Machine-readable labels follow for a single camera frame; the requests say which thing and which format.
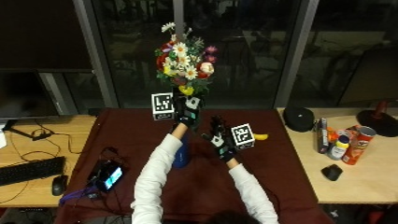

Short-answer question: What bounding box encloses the person's right hand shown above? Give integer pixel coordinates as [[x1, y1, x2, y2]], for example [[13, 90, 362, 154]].
[[201, 115, 239, 163]]

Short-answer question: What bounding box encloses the person's left hand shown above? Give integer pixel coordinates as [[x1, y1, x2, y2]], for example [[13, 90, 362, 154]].
[[173, 95, 205, 129]]

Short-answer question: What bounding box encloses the colourful artificial flower bouquet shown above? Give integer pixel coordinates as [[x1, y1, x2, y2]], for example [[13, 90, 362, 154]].
[[154, 21, 218, 104]]

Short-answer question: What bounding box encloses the white marker cube on left glove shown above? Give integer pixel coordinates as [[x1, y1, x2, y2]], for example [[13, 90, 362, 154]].
[[150, 91, 176, 121]]

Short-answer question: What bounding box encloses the white marker cube on glove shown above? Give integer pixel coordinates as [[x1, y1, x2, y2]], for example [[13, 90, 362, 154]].
[[230, 122, 255, 151], [150, 91, 176, 121]]

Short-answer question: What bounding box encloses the white marker cube on right glove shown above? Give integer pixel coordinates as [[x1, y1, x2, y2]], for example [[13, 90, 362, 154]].
[[230, 122, 255, 151]]

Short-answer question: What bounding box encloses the blue vase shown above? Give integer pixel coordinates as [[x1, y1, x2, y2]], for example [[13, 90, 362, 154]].
[[172, 133, 193, 170]]

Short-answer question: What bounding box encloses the maroon tablecloth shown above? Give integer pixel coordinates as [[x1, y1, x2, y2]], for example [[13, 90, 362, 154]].
[[53, 107, 334, 224]]

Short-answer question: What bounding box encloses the black cap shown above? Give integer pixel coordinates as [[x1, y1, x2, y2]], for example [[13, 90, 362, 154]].
[[282, 105, 317, 133]]

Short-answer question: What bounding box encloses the dark upright box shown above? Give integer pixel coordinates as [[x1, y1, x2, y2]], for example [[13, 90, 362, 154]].
[[315, 117, 330, 155]]

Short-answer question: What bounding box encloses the black smartphone with lit screen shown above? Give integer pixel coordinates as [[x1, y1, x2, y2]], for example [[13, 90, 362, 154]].
[[86, 159, 124, 193]]

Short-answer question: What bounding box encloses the orange packet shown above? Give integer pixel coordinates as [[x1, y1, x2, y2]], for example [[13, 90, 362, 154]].
[[326, 126, 341, 144]]

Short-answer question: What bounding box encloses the white bottle with yellow cap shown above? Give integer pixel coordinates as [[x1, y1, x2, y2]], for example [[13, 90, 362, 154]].
[[327, 134, 350, 161]]

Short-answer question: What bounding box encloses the black angular computer mouse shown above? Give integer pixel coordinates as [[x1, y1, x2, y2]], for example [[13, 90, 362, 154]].
[[319, 163, 345, 182]]

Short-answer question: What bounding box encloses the red crisps can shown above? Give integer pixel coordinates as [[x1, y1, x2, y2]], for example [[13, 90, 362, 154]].
[[341, 126, 378, 166]]

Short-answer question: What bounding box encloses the dark computer monitor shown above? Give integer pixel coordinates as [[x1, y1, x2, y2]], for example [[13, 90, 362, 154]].
[[0, 70, 60, 120]]

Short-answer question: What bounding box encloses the black keyboard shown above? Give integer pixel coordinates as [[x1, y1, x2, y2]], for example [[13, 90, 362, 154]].
[[0, 156, 66, 188]]

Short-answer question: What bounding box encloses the grey window post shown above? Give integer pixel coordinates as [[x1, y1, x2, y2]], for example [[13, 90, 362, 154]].
[[274, 0, 321, 108], [72, 0, 121, 108]]

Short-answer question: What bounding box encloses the black cable with adapter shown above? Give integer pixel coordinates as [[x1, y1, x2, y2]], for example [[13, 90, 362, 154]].
[[8, 119, 85, 157]]

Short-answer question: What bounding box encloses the purple strap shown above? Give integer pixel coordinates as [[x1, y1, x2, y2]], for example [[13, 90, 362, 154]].
[[58, 186, 93, 205]]

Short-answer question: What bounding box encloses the black round base with red handle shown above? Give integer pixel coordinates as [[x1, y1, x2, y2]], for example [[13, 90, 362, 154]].
[[355, 99, 398, 138]]

